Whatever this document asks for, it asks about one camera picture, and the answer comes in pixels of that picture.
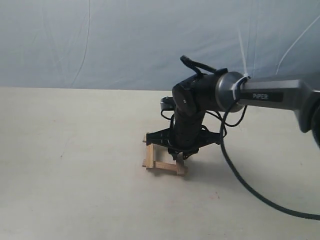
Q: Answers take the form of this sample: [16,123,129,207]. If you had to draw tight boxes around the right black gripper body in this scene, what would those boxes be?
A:
[146,112,221,154]

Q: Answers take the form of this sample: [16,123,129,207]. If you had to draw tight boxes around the plain wooden stick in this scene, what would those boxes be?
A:
[175,156,186,176]

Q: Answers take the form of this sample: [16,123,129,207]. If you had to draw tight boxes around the wood block with two holes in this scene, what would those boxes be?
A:
[142,159,189,175]

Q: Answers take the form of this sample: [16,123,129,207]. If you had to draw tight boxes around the light wooden plank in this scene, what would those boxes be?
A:
[145,144,154,169]

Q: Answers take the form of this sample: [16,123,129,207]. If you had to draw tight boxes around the wooden stick with two holes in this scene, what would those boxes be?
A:
[142,134,147,144]

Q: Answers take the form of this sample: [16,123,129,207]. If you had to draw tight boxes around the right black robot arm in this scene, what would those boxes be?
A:
[145,69,320,159]

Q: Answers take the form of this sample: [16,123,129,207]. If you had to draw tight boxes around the blue-grey backdrop cloth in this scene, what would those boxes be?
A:
[0,0,320,90]

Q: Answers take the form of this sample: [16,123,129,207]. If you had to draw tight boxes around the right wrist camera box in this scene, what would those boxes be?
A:
[160,96,176,111]

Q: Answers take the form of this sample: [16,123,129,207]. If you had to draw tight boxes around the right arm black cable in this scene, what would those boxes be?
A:
[161,55,320,221]

